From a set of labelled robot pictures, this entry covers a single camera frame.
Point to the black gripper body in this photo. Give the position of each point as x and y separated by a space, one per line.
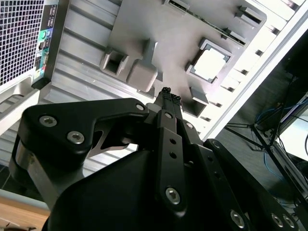
115 204

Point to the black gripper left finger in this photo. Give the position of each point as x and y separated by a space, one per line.
72 125

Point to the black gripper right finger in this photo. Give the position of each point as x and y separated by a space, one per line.
235 183

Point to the silver CPU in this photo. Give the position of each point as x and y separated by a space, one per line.
210 63

